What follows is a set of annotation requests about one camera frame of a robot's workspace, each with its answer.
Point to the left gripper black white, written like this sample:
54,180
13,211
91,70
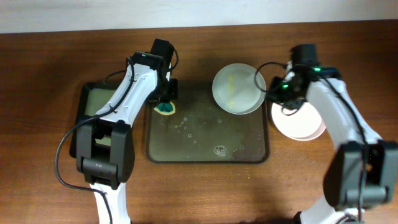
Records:
155,98

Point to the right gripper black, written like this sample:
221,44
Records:
274,95

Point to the green yellow sponge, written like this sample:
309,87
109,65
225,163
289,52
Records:
165,108

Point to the white plate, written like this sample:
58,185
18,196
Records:
238,88
304,124

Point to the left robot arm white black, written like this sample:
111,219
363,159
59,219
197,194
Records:
107,177

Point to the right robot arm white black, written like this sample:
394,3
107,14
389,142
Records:
363,172

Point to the large dark serving tray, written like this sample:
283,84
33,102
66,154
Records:
201,132

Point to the small black water tray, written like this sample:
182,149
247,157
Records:
93,97

